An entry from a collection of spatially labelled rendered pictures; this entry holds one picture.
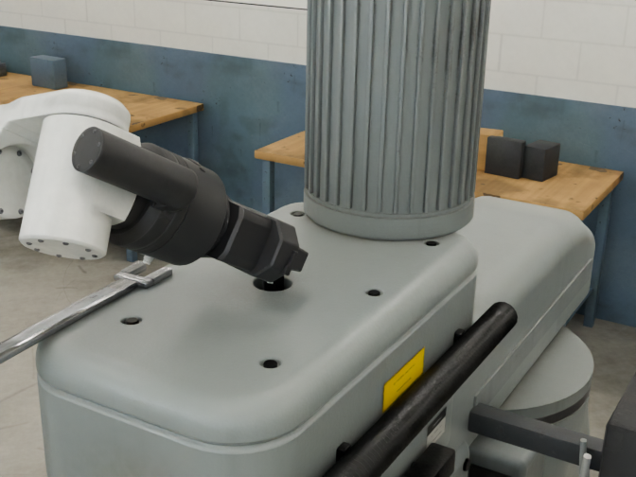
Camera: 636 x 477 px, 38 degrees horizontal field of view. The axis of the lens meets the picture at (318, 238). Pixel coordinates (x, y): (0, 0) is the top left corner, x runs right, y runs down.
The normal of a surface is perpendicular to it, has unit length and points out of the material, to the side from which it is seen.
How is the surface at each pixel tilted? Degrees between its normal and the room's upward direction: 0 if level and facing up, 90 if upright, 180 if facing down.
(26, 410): 0
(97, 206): 72
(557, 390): 0
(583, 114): 90
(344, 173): 90
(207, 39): 90
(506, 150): 90
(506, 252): 0
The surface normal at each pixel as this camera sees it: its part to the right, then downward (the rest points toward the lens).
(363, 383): 0.86, 0.20
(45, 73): -0.54, 0.29
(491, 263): 0.02, -0.93
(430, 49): 0.30, 0.35
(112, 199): 0.78, -0.07
